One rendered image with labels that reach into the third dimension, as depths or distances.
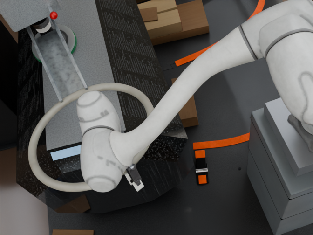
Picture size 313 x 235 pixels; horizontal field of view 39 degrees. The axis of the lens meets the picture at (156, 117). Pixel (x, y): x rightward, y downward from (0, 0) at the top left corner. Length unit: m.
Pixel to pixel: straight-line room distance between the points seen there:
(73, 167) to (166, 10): 1.49
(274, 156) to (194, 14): 1.55
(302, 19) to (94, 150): 0.60
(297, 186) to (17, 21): 1.29
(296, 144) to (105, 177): 0.92
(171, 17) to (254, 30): 1.95
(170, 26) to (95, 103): 1.87
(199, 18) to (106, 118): 2.01
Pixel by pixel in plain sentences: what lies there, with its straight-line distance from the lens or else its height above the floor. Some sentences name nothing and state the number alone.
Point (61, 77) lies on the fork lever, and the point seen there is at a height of 1.07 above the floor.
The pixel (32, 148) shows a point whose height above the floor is 1.14.
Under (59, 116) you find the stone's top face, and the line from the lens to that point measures 2.04.
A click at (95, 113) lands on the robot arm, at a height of 1.52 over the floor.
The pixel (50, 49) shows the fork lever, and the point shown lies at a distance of 1.97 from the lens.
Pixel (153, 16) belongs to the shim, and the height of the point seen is 0.21.
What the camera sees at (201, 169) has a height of 0.05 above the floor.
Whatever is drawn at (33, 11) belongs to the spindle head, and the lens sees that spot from 1.92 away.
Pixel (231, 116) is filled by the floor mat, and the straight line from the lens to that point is 2.84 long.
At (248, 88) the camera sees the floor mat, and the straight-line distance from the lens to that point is 2.94.
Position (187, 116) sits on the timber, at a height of 0.14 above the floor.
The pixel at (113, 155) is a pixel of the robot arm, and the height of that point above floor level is 1.54.
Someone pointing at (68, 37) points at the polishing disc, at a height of 0.91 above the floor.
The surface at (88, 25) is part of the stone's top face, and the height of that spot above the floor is 0.87.
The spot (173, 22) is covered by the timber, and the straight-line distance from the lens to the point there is 3.04.
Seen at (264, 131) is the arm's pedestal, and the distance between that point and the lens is 1.95.
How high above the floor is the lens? 2.57
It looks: 62 degrees down
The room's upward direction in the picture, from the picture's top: 19 degrees counter-clockwise
